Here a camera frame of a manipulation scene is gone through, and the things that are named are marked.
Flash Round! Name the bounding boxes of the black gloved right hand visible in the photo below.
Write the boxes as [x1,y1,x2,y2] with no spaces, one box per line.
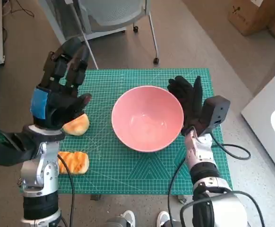
[167,75,204,137]

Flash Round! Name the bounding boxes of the bare left hand blue tape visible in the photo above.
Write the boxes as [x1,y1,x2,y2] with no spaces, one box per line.
[30,36,93,130]

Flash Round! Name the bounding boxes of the round toy bread bun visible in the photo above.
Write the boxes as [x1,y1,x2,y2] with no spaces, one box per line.
[61,113,90,137]

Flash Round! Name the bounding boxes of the pink bowl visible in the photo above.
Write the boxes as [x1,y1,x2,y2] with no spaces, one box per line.
[111,86,184,153]

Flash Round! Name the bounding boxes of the striped rectangular toy bread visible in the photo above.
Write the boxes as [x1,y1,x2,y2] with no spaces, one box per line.
[57,151,90,175]

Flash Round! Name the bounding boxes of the white desk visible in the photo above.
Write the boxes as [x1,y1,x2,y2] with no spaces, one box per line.
[241,62,275,190]

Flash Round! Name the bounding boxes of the green cutting mat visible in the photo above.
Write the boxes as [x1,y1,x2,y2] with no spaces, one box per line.
[56,68,233,196]

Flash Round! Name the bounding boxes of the cardboard box with print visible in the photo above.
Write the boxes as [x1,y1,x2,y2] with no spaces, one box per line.
[227,0,275,36]

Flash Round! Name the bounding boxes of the grey mesh office chair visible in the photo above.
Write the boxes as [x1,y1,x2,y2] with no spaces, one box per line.
[77,0,162,69]

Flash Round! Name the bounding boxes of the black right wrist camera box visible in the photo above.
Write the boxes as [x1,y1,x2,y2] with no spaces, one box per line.
[196,96,231,137]

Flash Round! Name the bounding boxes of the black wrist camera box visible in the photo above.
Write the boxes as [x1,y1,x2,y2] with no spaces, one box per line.
[196,96,231,137]
[0,122,38,166]

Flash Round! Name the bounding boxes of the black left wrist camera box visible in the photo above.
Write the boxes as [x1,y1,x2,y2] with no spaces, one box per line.
[0,122,38,166]

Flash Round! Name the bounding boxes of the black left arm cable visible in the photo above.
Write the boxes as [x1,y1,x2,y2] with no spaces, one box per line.
[57,155,76,227]

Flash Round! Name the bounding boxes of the thick black looped cable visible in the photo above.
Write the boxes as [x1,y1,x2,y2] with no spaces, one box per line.
[179,190,267,227]

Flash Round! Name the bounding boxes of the thin black floor wire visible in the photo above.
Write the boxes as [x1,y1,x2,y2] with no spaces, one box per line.
[2,0,35,17]

